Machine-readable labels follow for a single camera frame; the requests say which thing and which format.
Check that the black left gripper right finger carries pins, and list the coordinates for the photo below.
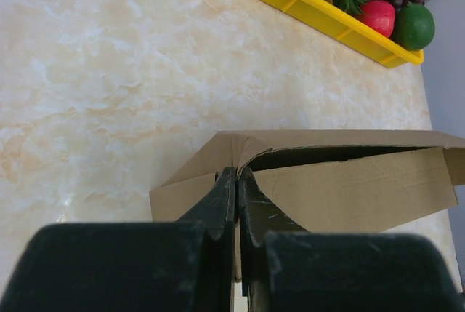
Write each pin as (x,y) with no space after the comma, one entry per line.
(287,268)

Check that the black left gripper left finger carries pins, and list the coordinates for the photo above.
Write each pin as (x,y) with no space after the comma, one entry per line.
(185,265)

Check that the brown cardboard box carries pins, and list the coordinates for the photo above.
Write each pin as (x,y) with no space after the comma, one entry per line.
(348,181)

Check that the yellow plastic tray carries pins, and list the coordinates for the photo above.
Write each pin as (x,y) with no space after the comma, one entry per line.
(326,18)

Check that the red apple in front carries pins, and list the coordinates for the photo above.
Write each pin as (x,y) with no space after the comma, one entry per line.
(378,15)

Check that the green avocado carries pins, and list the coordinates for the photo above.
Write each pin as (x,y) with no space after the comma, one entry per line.
(414,27)

